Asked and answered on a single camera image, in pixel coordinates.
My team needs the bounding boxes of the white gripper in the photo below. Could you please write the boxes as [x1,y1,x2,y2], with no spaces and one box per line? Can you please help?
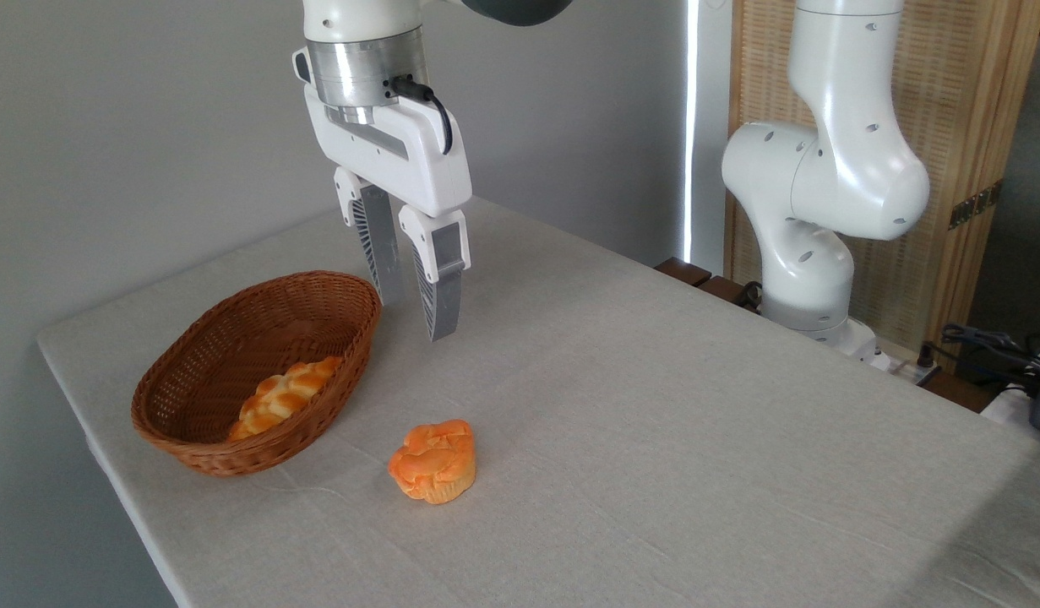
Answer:
[303,86,473,343]

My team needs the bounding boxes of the orange muffin-shaped bread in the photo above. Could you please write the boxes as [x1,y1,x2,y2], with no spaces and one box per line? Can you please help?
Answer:
[388,419,477,506]

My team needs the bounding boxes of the braided orange bread loaf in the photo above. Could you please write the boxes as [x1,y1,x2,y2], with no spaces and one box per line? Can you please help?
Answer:
[227,356,345,442]

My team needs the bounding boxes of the brown woven wicker basket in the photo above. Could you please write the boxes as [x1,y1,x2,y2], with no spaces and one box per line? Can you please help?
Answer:
[131,270,383,480]

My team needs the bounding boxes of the dark brown wooden block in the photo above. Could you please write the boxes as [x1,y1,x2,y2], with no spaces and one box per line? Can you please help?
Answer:
[654,257,762,315]

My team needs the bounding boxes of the grey linen tablecloth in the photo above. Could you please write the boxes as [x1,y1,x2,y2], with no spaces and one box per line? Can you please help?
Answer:
[36,196,1040,608]

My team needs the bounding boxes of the brass screen hinge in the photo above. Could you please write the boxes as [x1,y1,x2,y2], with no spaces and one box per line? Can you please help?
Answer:
[948,179,1005,231]

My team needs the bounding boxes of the bamboo folding screen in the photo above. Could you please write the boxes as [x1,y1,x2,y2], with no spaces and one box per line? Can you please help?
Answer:
[726,0,1040,374]

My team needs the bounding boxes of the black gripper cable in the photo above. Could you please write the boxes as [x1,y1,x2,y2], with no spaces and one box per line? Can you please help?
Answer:
[388,75,455,157]

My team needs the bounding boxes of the bundle of dark cables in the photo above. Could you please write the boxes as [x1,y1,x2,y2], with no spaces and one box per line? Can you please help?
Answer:
[940,323,1040,391]

